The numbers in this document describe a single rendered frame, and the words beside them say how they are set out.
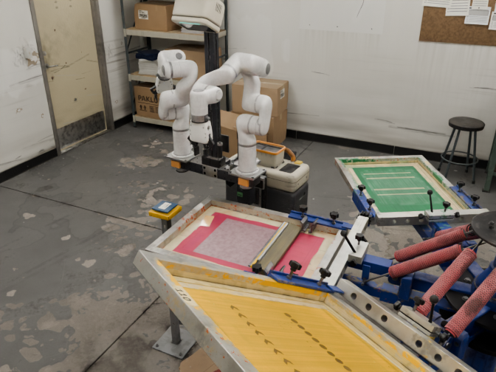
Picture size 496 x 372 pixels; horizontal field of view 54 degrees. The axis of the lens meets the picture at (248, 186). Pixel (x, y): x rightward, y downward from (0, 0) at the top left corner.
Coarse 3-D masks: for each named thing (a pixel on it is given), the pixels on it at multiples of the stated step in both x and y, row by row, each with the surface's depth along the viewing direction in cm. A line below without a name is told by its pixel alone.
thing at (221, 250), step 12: (192, 240) 236; (204, 240) 236; (216, 240) 236; (228, 240) 236; (180, 252) 226; (192, 252) 226; (204, 252) 226; (216, 252) 226; (228, 252) 226; (240, 252) 226; (252, 252) 226; (228, 264) 218; (240, 264) 218; (288, 264) 218; (300, 264) 218
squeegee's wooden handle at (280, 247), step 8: (288, 232) 235; (296, 232) 236; (280, 240) 228; (288, 240) 230; (272, 248) 222; (280, 248) 223; (288, 248) 226; (264, 256) 216; (272, 256) 217; (280, 256) 219; (264, 264) 211; (264, 272) 209
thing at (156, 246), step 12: (204, 204) 260; (216, 204) 265; (228, 204) 261; (240, 204) 260; (192, 216) 249; (264, 216) 254; (276, 216) 251; (180, 228) 241; (324, 228) 241; (156, 240) 229; (168, 240) 233; (336, 240) 229; (156, 252) 220; (168, 252) 220; (336, 252) 223; (216, 264) 212; (324, 264) 212; (312, 276) 204
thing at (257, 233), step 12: (216, 216) 256; (228, 216) 256; (204, 228) 245; (216, 228) 245; (228, 228) 245; (240, 228) 245; (252, 228) 245; (264, 228) 245; (276, 228) 245; (240, 240) 236; (252, 240) 236; (264, 240) 236; (300, 240) 236; (312, 240) 236; (288, 252) 226; (300, 252) 226; (312, 252) 226
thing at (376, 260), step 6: (366, 258) 207; (372, 258) 207; (378, 258) 207; (384, 258) 207; (348, 264) 209; (360, 264) 207; (366, 264) 206; (372, 264) 204; (378, 264) 203; (384, 264) 203; (390, 264) 203; (372, 270) 205; (378, 270) 204; (384, 270) 203
